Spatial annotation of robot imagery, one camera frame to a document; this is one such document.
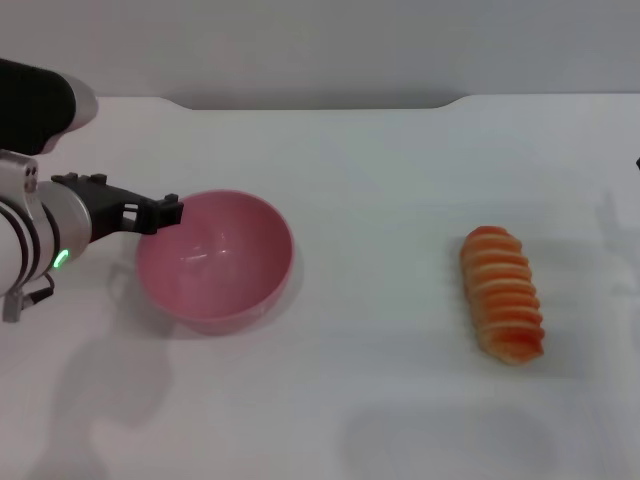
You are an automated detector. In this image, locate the silver left camera bracket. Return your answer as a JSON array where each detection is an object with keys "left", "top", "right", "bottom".
[{"left": 0, "top": 149, "right": 40, "bottom": 206}]

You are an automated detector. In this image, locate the orange ridged bread loaf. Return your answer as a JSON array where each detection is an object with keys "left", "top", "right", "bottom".
[{"left": 459, "top": 225, "right": 546, "bottom": 364}]

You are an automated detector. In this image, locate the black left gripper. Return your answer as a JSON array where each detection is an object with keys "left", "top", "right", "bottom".
[{"left": 51, "top": 172, "right": 185, "bottom": 246}]

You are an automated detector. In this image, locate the pink bowl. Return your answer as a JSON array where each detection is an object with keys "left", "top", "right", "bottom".
[{"left": 135, "top": 189, "right": 294, "bottom": 337}]

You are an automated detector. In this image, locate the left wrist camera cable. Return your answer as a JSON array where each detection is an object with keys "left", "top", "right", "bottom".
[{"left": 1, "top": 272, "right": 56, "bottom": 324}]

